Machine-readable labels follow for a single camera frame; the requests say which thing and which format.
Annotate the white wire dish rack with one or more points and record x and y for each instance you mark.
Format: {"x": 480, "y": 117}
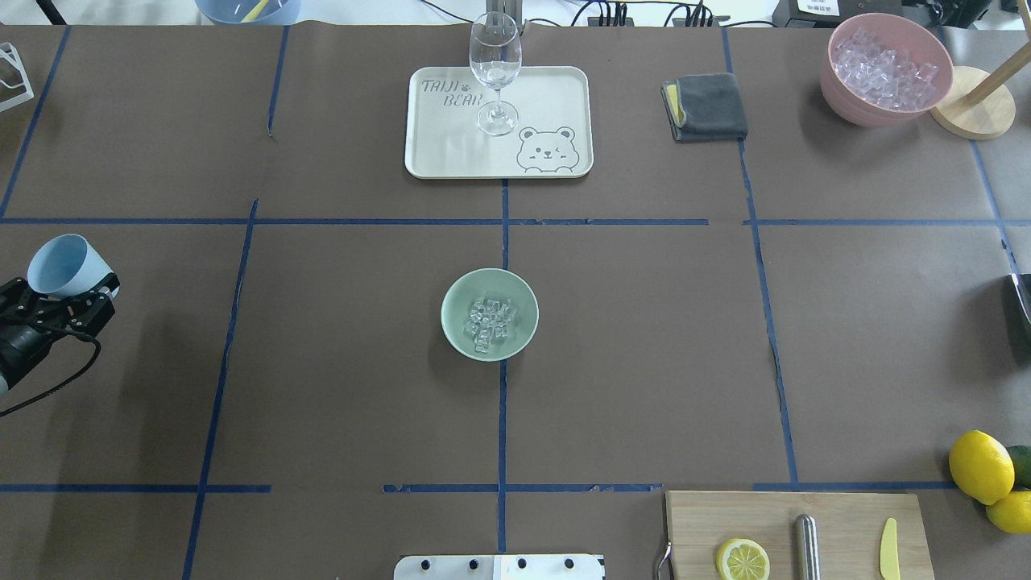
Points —
{"x": 16, "y": 87}

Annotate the yellow lemon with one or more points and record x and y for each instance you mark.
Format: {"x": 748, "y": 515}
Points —
{"x": 981, "y": 467}
{"x": 1012, "y": 513}

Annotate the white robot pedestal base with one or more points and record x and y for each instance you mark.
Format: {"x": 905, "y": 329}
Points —
{"x": 502, "y": 566}

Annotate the yellow plastic knife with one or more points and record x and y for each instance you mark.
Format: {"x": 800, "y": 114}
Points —
{"x": 889, "y": 561}

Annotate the clear wine glass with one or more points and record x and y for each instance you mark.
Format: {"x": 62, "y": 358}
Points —
{"x": 495, "y": 57}

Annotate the green lime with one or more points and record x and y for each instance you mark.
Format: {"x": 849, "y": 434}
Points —
{"x": 1021, "y": 460}

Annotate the green ceramic bowl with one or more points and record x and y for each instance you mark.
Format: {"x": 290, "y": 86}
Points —
{"x": 489, "y": 281}

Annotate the grey folded cloth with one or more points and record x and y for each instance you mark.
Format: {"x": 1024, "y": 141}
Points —
{"x": 705, "y": 108}

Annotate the wooden cup stand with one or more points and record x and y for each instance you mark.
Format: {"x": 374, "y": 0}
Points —
{"x": 978, "y": 105}

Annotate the large blue bowl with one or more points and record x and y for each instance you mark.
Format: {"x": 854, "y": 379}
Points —
{"x": 250, "y": 13}

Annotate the light blue cup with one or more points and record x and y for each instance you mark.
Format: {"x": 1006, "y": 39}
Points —
{"x": 66, "y": 266}

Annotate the lemon half slice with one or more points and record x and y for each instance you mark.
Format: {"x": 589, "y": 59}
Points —
{"x": 742, "y": 558}

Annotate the wooden cutting board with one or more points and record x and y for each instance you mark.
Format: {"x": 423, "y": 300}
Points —
{"x": 849, "y": 527}

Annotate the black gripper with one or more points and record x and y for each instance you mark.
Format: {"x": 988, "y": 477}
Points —
{"x": 22, "y": 342}

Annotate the steel ice scoop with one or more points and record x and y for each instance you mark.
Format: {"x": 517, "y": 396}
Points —
{"x": 1019, "y": 285}

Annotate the yellow lemon front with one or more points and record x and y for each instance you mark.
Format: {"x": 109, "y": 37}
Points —
{"x": 981, "y": 467}

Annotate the pink bowl of ice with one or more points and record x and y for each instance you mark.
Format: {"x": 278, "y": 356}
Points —
{"x": 882, "y": 69}

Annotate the yellow lemon rear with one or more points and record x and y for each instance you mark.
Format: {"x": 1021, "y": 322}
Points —
{"x": 1012, "y": 513}

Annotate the steel muddler stick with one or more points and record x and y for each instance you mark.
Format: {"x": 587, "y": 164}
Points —
{"x": 807, "y": 548}

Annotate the ice cubes in bowl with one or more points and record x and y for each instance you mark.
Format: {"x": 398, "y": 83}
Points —
{"x": 490, "y": 322}

